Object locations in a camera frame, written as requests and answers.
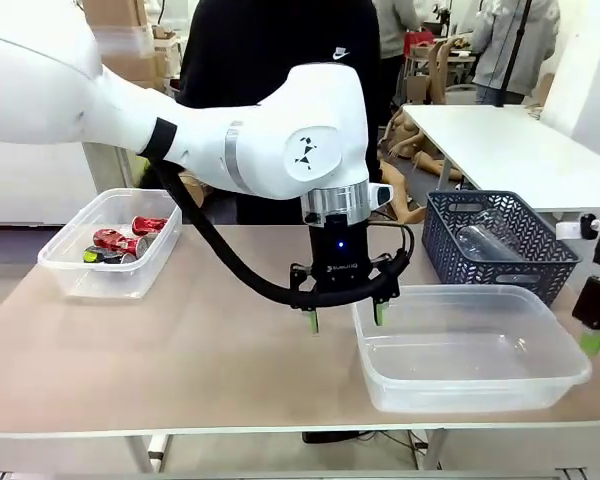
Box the crushed black green can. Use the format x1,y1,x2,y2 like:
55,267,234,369
82,245,127,266

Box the dark perforated plastic basket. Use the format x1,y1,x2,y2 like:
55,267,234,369
422,189,582,307

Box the person in grey-green top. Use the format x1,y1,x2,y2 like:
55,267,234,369
372,0,422,107

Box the clear plastic bin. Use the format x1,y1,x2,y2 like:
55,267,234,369
37,188,184,301
352,283,594,414

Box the tan mannequin torso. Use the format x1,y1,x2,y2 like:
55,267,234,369
378,106,428,225

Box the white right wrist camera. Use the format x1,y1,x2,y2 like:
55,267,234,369
554,212,600,242

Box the crushed red soda can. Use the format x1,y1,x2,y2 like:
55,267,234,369
131,215,170,237
92,228,150,260

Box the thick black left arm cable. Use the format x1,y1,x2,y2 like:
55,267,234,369
142,153,406,310

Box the white perforated small basket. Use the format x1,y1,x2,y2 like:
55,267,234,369
152,23,181,52

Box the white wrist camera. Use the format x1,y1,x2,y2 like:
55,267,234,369
367,182,396,208
554,212,600,242

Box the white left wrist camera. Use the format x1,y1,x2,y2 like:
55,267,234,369
367,182,396,208

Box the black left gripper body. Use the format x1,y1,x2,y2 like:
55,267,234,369
288,213,407,311

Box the tan mannequin body with shorts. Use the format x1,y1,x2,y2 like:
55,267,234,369
178,169,212,207

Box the tan mannequin raised arms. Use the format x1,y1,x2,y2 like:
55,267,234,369
428,38,462,105

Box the person in grey hoodie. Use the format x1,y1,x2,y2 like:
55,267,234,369
471,0,562,107

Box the thin black left camera cable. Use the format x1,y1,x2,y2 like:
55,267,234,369
368,221,416,264

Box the person in black top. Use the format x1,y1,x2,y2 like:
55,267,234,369
178,0,384,227

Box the tan mannequin limb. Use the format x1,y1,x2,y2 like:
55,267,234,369
412,148,465,182

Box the black stand pole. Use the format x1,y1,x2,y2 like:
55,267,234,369
496,0,534,108

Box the flat cardboard box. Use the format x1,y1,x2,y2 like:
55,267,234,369
122,49,157,81

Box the large white table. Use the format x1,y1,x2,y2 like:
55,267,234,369
402,103,600,217

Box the white table leg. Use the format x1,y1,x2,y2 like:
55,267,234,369
124,433,170,474
408,428,450,471

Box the white plastic crate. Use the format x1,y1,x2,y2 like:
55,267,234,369
97,25,155,55

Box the red bag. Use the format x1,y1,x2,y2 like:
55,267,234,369
404,29,434,49

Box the black power strip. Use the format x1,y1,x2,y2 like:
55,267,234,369
302,429,361,444

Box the clear plastic bottle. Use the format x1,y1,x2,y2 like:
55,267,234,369
454,209,532,265

